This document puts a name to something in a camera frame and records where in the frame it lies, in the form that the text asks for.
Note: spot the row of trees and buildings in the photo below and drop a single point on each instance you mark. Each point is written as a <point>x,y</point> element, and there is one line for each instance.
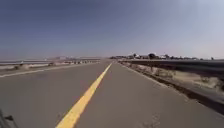
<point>151,56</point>

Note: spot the dark roadside barrier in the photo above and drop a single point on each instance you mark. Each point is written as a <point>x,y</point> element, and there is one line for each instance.
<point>186,64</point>

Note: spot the metal guardrail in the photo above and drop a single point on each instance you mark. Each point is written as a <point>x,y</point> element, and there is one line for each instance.
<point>33,61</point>

